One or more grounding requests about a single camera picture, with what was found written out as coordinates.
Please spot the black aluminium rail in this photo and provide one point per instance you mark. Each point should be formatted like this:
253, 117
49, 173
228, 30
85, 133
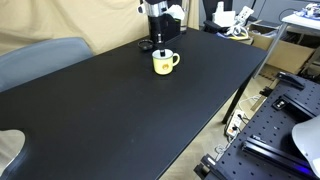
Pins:
276, 155

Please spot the white box device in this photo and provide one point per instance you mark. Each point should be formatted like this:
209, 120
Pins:
222, 16

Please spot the white power strip with sockets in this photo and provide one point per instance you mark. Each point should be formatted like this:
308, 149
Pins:
245, 13

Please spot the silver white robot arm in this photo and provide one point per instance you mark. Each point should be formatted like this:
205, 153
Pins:
156, 8

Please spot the white rounded robot base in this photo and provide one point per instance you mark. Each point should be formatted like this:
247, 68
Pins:
308, 138

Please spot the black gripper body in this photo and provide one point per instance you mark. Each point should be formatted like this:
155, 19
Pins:
157, 24

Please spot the white side table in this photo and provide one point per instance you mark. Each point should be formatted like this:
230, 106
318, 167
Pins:
300, 21

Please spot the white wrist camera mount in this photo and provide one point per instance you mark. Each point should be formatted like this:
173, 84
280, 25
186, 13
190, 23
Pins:
175, 12

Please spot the black clamp block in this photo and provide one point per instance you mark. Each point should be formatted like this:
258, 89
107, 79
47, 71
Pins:
290, 79

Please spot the grey chair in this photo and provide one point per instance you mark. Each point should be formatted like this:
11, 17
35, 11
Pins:
40, 60

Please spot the tall black box appliance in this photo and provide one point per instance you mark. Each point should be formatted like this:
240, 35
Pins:
173, 31

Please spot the black perforated breadboard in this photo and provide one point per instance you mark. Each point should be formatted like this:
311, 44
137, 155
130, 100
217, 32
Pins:
266, 140

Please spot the small black round lid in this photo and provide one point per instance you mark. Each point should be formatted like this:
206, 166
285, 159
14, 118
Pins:
145, 44

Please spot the black table leg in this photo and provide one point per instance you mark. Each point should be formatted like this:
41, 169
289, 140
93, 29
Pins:
236, 98

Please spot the clear glass cylinder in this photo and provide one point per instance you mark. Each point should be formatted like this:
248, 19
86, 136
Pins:
185, 16

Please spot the beige cloth backdrop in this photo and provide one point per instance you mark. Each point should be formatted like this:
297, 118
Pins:
83, 20

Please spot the white floor power strip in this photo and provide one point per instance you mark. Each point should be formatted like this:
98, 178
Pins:
235, 122

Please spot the brown cardboard box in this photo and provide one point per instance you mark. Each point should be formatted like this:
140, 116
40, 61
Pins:
286, 55

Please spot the yellow mug with white inside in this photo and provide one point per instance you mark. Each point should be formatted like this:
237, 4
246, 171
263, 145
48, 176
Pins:
162, 65

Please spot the black office chair seat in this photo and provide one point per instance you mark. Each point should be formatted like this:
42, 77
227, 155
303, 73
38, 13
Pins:
210, 26

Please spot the clutter of blue white items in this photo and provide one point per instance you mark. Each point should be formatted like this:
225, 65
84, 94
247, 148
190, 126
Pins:
310, 10

